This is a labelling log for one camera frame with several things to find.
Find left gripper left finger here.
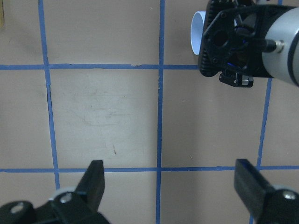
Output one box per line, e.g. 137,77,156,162
75,160,105,211

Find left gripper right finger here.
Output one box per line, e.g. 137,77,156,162
234,159,275,216

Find light blue plastic cup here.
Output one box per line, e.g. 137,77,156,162
190,11,206,56

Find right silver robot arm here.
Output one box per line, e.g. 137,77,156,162
262,7,299,86

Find wooden cup stand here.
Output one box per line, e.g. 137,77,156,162
0,0,5,28

